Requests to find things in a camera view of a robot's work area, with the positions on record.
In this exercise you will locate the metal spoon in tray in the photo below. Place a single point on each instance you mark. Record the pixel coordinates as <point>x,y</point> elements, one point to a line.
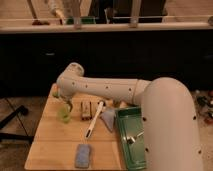
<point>132,139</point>

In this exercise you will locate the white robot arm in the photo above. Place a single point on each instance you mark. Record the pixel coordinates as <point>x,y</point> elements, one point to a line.
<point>171,134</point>

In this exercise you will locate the wooden block toy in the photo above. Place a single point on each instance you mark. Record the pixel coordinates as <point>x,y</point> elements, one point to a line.
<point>86,110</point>

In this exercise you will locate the black chair base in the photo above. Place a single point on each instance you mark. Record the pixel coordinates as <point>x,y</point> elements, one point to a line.
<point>10,124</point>

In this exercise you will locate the white handled brush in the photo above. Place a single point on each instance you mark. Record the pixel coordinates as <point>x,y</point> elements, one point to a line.
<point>93,122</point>

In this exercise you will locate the green plastic tray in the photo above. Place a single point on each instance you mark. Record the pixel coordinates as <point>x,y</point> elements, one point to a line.
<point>129,125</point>

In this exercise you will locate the green pepper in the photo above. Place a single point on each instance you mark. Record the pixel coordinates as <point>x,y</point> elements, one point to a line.
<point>55,94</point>

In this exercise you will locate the blue sponge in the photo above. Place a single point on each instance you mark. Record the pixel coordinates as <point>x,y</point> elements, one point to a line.
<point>82,157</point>

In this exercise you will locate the green plastic cup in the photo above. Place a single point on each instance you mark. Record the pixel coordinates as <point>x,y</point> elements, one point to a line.
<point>64,114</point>

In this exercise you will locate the green tipped gripper finger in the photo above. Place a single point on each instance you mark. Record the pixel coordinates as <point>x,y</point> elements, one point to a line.
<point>70,106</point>

